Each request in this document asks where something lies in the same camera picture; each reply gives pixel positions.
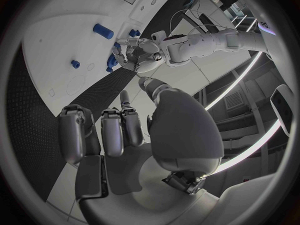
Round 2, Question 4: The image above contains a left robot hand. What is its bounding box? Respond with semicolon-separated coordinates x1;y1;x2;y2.
111;37;165;74

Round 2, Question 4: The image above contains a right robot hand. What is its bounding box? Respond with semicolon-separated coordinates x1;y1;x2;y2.
57;76;225;225

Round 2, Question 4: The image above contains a blue gear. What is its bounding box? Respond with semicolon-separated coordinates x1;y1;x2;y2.
105;53;119;73

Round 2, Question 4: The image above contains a white task board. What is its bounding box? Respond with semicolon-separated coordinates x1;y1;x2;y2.
21;0;174;118

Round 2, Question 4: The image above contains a blue plug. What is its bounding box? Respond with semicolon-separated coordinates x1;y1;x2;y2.
128;28;142;38

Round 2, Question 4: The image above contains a blue cylinder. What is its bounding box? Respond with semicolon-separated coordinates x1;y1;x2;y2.
92;23;115;40

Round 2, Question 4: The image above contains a white housing with dark face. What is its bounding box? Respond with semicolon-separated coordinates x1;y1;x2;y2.
268;83;296;138

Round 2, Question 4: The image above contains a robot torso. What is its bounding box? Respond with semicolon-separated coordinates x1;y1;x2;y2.
256;18;281;59

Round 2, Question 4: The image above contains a white cable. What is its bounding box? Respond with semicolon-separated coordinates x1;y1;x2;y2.
168;9;239;35
186;24;238;37

